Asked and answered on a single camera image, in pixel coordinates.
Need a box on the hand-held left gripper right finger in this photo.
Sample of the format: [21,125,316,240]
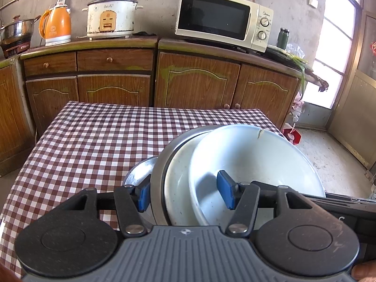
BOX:
[216,170,318,238]

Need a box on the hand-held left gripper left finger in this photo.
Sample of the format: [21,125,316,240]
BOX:
[56,179,153,240]

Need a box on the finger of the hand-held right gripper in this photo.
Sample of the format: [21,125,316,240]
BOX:
[298,193,376,211]

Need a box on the deep steel bowl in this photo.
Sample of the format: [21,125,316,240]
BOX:
[150,125,224,227]

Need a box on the large steel plate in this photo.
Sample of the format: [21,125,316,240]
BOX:
[122,156,161,187]

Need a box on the white bowl green pattern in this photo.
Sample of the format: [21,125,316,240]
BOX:
[164,137,212,227]

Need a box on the small blue patterned porcelain bowl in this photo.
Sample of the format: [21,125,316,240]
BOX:
[188,124,326,227]

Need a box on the person's right hand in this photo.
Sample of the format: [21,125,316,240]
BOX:
[351,262,376,281]

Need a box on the red white checked tablecloth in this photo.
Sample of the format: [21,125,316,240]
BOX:
[0,101,284,277]

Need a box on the red bag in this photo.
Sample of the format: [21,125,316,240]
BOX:
[282,128,303,146]

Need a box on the cream panel door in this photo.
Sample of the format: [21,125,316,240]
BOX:
[327,7,376,169]

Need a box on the metal framed glass door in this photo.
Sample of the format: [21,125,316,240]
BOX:
[302,0,363,131]

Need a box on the wooden double-door cabinet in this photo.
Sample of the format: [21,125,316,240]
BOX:
[154,38,329,130]

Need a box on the wooden cabinet with drawers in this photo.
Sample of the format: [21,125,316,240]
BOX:
[20,37,159,137]

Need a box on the green onion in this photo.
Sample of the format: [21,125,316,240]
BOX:
[273,51,309,94]

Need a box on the black flat cooktop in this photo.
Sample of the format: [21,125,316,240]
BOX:
[263,47,315,72]

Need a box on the wooden single-door cabinet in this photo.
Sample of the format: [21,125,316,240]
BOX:
[0,57,37,177]

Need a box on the clear plastic bag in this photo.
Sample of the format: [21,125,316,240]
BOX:
[286,43,306,61]

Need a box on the green thermos bottle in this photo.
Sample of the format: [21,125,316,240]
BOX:
[277,28,290,50]

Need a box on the cream microwave oven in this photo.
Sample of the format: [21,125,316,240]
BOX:
[175,0,274,53]

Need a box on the white rice cooker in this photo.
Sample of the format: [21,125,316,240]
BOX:
[82,0,144,40]

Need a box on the orange electric kettle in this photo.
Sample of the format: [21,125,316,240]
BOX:
[39,5,72,47]

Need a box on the red electric hot plate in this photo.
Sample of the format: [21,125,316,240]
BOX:
[0,39,33,59]

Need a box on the steel pot with handle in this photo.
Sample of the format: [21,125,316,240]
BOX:
[0,15,41,43]

